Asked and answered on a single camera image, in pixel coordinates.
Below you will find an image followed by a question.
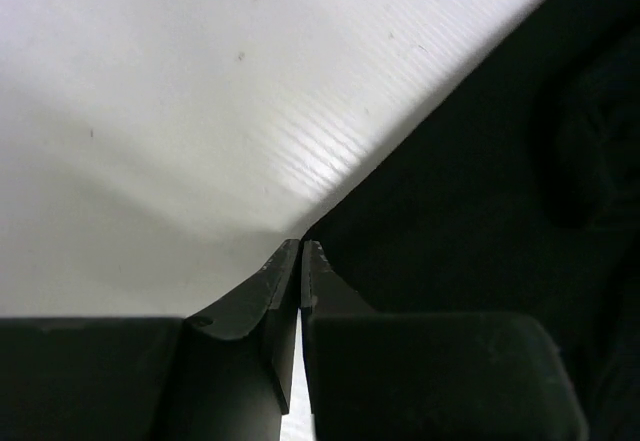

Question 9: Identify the black tank top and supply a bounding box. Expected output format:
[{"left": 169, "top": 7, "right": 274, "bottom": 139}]
[{"left": 305, "top": 0, "right": 639, "bottom": 440}]

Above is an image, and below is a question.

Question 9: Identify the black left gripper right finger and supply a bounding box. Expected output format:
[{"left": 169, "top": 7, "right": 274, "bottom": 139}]
[{"left": 301, "top": 241, "right": 588, "bottom": 440}]

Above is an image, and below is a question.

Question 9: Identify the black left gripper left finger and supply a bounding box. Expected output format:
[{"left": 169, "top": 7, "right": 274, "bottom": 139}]
[{"left": 1, "top": 239, "right": 299, "bottom": 440}]

